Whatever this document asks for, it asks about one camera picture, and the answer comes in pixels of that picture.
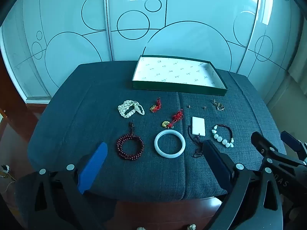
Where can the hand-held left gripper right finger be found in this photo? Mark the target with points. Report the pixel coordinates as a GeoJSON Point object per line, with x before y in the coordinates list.
{"type": "Point", "coordinates": [217, 164]}

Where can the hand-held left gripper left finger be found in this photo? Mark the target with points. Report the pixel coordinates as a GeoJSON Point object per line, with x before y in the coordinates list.
{"type": "Point", "coordinates": [94, 166]}

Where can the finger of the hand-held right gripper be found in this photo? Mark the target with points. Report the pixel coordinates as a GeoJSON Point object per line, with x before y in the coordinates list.
{"type": "Point", "coordinates": [291, 140]}
{"type": "Point", "coordinates": [260, 141]}

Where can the metal keyring charm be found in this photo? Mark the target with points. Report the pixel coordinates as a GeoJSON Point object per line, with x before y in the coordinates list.
{"type": "Point", "coordinates": [218, 106]}

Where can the red knot gold charm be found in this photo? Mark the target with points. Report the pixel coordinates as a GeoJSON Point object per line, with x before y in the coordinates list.
{"type": "Point", "coordinates": [177, 117]}
{"type": "Point", "coordinates": [157, 106]}

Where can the green cardboard box white lining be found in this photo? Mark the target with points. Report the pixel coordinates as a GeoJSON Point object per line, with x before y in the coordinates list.
{"type": "Point", "coordinates": [177, 73]}

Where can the white jade bangle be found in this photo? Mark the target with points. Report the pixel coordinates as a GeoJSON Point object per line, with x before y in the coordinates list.
{"type": "Point", "coordinates": [157, 146]}

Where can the small cream ornament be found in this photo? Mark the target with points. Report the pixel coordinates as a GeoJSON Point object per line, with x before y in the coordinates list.
{"type": "Point", "coordinates": [141, 228]}
{"type": "Point", "coordinates": [191, 227]}

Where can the brown wooden table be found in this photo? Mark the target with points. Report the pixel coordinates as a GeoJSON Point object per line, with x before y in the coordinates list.
{"type": "Point", "coordinates": [168, 213]}

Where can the white wardrobe with circle lines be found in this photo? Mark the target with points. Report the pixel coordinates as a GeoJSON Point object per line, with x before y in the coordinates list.
{"type": "Point", "coordinates": [72, 4]}

